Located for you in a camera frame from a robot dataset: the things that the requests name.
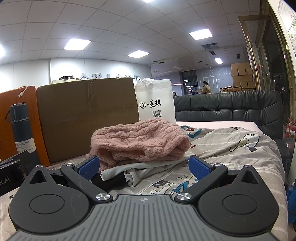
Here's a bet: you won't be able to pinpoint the pink knitted sweater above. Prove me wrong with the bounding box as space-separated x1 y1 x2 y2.
86 118 191 171

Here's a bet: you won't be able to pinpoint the white folded garment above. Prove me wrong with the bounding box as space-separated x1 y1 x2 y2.
99 151 193 187

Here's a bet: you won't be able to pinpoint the brown cardboard box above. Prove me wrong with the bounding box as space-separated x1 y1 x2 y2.
37 78 139 163

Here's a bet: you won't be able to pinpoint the dark teal vacuum bottle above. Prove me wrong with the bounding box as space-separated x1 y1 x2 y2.
5 102 40 168

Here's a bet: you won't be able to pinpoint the black small box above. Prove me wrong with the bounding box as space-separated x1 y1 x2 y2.
0 150 34 196

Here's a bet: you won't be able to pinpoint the white paper shopping bag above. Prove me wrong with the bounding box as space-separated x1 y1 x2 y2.
134 78 176 123

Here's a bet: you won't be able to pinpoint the black leather sofa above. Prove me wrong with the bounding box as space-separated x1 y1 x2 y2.
174 90 283 140

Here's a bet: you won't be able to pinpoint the orange board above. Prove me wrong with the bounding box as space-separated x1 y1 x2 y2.
1 86 50 166

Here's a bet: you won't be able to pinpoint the stacked cardboard boxes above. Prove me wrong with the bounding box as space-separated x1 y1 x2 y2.
221 62 256 93

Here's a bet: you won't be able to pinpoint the white charging cable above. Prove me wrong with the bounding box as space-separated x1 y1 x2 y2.
17 85 28 99

